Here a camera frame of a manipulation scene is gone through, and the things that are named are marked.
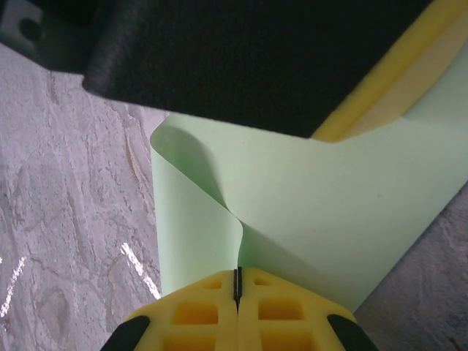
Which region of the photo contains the light green paper sheet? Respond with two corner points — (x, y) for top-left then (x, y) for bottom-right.
(149, 64), (468, 315)

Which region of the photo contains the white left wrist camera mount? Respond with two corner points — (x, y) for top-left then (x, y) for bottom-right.
(0, 0), (49, 69)

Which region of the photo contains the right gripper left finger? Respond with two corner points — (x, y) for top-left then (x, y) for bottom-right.
(98, 269), (239, 351)

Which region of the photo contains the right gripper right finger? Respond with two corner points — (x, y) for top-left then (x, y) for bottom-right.
(235, 267), (381, 351)

